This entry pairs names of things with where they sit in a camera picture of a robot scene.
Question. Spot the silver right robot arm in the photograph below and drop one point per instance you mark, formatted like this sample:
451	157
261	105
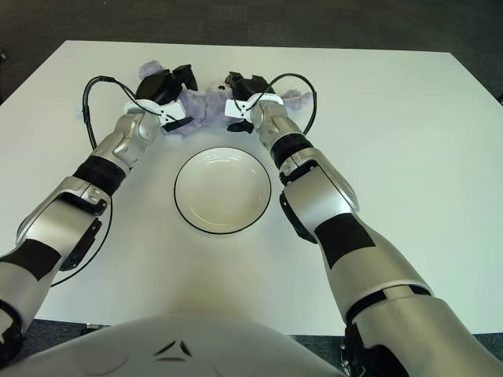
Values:
338	220

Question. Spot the grey robot torso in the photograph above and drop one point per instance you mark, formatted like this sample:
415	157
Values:
177	349

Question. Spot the black bracket with screws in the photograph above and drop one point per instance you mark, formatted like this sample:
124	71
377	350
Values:
345	355

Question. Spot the white plate with black rim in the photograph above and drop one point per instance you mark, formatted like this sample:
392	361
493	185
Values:
222	192

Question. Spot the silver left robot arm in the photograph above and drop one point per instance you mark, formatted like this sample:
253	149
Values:
78	204

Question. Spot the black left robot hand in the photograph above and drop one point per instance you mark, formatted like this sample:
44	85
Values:
155	88

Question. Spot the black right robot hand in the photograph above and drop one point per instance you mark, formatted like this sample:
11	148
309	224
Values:
247	86

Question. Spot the purple plush rabbit doll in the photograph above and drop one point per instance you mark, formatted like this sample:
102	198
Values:
208	106

